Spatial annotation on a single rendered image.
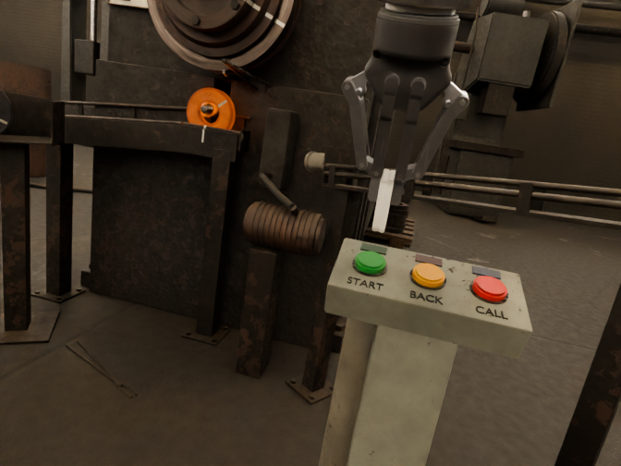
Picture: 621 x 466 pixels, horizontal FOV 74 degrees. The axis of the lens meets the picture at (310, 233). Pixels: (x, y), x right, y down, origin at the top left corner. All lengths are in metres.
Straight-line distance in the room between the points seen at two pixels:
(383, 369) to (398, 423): 0.08
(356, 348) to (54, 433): 0.76
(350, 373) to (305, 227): 0.50
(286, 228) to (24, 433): 0.77
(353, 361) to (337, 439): 0.16
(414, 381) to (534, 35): 5.19
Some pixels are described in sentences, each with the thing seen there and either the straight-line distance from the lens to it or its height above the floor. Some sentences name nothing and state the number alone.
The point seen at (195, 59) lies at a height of 0.90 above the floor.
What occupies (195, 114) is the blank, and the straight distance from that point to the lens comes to 1.41.
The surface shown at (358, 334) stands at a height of 0.45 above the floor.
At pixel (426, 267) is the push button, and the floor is 0.61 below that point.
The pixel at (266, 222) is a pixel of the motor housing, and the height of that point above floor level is 0.49.
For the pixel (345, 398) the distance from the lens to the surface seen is 0.78.
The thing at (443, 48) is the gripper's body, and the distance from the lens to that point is 0.42.
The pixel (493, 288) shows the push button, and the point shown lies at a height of 0.61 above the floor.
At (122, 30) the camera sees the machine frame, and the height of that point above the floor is 0.98.
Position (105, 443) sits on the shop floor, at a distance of 1.16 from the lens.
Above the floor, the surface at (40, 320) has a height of 0.01.
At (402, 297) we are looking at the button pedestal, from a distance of 0.52.
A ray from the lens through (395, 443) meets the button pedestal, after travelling 0.63.
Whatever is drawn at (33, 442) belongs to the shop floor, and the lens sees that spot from 1.19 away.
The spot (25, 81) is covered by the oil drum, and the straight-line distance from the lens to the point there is 4.08.
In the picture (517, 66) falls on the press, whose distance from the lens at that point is 5.50.
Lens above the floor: 0.76
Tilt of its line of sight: 14 degrees down
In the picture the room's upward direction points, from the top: 9 degrees clockwise
